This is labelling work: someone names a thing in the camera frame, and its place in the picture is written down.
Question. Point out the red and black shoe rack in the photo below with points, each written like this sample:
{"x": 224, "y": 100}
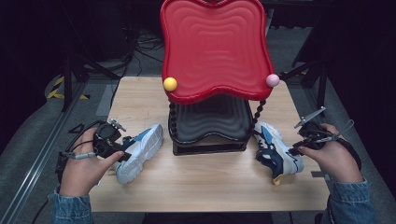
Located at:
{"x": 214, "y": 46}

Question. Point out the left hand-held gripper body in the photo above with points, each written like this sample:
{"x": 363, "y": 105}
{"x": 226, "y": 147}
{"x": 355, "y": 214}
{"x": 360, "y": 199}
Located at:
{"x": 107, "y": 140}

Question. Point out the person's left hand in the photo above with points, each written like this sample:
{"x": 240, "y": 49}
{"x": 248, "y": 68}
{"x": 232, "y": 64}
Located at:
{"x": 81, "y": 171}

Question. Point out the yellow and black floor tape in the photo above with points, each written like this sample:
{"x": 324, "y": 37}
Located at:
{"x": 53, "y": 92}

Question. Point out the black tripod stand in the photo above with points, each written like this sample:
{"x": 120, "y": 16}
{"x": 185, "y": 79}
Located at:
{"x": 67, "y": 77}
{"x": 320, "y": 81}

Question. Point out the person's right hand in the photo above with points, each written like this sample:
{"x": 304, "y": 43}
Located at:
{"x": 337, "y": 158}

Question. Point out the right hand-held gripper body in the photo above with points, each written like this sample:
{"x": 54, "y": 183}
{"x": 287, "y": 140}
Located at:
{"x": 314, "y": 133}

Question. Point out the metal floor rail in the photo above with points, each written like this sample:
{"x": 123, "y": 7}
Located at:
{"x": 34, "y": 165}

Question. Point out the blue and white sneaker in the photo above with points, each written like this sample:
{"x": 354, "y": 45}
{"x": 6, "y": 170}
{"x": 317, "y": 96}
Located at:
{"x": 275, "y": 155}
{"x": 144, "y": 150}

